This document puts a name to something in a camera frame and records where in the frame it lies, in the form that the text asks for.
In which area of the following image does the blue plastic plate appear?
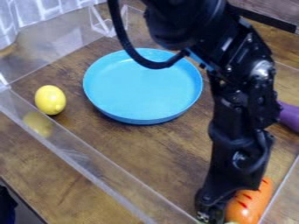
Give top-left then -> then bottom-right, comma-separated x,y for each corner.
82,51 -> 202,125

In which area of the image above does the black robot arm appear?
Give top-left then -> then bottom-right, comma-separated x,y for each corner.
141,0 -> 281,224

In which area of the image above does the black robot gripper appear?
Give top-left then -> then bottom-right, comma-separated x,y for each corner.
194,128 -> 274,224

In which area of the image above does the orange toy carrot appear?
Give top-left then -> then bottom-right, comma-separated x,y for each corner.
224,177 -> 273,224

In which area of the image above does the clear acrylic barrier wall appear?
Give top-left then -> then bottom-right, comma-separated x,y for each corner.
0,85 -> 198,224

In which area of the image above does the yellow toy lemon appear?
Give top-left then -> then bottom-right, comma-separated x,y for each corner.
34,85 -> 66,116

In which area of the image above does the clear acrylic triangular bracket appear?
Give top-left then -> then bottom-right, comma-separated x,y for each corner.
88,6 -> 117,38

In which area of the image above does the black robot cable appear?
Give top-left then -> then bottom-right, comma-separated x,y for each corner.
106,0 -> 190,70

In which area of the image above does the purple toy eggplant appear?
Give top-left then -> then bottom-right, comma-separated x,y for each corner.
278,101 -> 299,133

